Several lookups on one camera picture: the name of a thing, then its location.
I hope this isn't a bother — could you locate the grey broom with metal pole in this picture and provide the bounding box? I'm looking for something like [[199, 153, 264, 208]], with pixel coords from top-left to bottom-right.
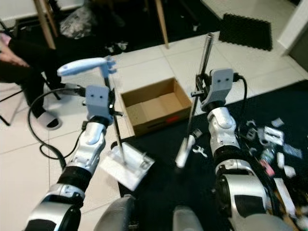
[[174, 32, 216, 169]]

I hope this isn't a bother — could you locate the open brown cardboard box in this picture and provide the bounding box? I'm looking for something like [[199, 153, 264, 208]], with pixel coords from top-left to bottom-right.
[[120, 77, 193, 137]]

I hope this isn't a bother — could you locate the grey slipper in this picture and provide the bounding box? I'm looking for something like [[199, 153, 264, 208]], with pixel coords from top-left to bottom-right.
[[56, 82, 81, 96], [36, 112, 63, 131]]

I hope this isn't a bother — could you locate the white grey plastic clip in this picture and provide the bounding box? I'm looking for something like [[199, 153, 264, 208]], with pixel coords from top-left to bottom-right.
[[192, 145, 208, 158]]

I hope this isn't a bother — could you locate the wooden chair leg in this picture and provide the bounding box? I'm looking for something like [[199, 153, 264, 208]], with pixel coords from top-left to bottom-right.
[[154, 0, 170, 49], [35, 0, 57, 50]]

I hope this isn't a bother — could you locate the black foam mat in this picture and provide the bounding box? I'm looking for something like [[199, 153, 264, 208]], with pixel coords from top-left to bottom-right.
[[218, 13, 273, 51]]

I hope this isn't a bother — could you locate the black rug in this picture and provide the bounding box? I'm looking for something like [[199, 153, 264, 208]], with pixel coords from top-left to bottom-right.
[[118, 79, 308, 231], [0, 0, 222, 65]]

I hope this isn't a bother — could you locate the clear crumpled plastic bag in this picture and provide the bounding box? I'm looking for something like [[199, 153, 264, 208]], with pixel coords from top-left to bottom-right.
[[60, 6, 98, 40]]

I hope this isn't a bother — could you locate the person in black trousers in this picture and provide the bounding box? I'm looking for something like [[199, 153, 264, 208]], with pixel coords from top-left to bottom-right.
[[0, 33, 63, 121]]

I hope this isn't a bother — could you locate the grey robot left leg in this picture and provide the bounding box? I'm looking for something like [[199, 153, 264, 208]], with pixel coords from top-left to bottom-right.
[[94, 194, 136, 231]]

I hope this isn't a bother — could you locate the grey robot leg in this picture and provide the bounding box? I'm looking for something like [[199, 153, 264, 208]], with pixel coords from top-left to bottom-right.
[[94, 194, 136, 231], [173, 206, 213, 231]]

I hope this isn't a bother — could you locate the grey robot right leg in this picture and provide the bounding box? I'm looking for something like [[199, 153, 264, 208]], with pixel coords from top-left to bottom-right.
[[173, 206, 213, 231]]

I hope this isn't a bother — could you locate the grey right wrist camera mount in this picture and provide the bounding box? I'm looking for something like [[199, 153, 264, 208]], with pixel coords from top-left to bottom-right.
[[201, 68, 235, 109]]

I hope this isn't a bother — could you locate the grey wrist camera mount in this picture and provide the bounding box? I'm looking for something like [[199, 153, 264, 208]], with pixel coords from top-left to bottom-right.
[[85, 86, 110, 122], [201, 68, 235, 109]]

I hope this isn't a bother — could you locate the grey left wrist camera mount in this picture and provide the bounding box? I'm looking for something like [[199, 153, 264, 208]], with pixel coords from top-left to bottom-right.
[[85, 86, 110, 122]]

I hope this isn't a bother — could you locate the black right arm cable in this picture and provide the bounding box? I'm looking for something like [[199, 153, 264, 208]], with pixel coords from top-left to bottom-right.
[[233, 72, 247, 109]]

